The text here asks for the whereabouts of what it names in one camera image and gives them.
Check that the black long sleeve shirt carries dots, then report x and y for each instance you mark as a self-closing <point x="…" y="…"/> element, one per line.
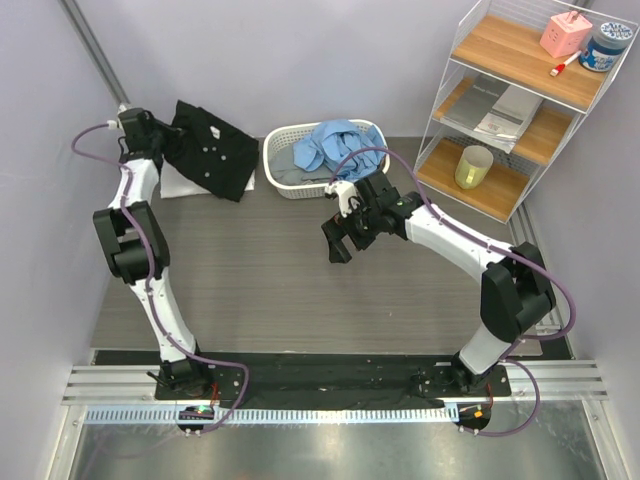
<point x="215" y="153"/>

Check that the white slotted cable duct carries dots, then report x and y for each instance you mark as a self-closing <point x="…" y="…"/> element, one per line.
<point x="184" y="415"/>

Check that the white plastic laundry basket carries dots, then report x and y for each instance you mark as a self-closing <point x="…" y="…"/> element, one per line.
<point x="284" y="138"/>

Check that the yellow translucent cup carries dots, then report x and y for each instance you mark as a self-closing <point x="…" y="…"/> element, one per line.
<point x="473" y="166"/>

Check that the white grey booklet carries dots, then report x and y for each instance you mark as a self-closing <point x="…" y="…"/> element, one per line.
<point x="509" y="118"/>

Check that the white wire wooden shelf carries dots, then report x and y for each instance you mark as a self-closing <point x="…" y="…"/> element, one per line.
<point x="520" y="79"/>

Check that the grey shirt in basket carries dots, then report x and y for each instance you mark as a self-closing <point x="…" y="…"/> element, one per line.
<point x="285" y="172"/>

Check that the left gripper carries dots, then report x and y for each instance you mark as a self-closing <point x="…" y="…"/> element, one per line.
<point x="175" y="138"/>

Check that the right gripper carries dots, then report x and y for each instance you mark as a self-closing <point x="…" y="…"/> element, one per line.
<point x="337" y="228"/>

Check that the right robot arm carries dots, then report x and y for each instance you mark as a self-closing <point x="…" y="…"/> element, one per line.
<point x="514" y="295"/>

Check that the blue crumpled shirt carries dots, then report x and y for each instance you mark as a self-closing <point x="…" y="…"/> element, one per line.
<point x="343" y="147"/>

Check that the blue patterned jar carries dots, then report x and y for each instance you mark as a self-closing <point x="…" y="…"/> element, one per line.
<point x="606" y="44"/>

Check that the pink cube power strip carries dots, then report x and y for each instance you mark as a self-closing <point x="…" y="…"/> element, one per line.
<point x="564" y="33"/>

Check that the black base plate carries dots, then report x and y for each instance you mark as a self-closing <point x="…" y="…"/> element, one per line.
<point x="333" y="382"/>

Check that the folded white shirt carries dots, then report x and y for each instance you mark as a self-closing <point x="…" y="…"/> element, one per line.
<point x="174" y="184"/>

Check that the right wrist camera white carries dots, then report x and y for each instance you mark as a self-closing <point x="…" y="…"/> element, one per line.
<point x="346" y="195"/>

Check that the aluminium frame rail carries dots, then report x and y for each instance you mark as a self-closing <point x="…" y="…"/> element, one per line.
<point x="556" y="379"/>

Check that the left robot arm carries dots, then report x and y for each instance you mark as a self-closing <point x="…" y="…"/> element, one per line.
<point x="137" y="252"/>

